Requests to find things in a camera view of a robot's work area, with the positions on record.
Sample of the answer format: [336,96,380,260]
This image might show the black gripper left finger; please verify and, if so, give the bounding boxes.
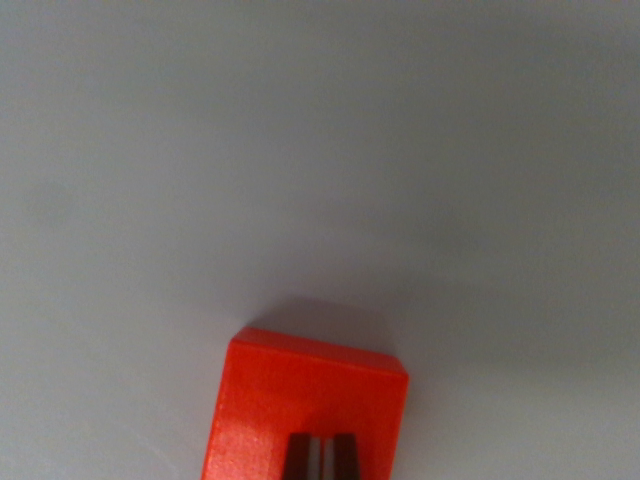
[281,432,321,480]

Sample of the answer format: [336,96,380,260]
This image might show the white plastic bin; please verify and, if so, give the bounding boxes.
[0,0,640,480]

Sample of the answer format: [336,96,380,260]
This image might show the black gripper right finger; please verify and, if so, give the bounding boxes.
[324,432,362,480]

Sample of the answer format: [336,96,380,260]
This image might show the red cube block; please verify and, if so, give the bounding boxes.
[200,326,410,480]

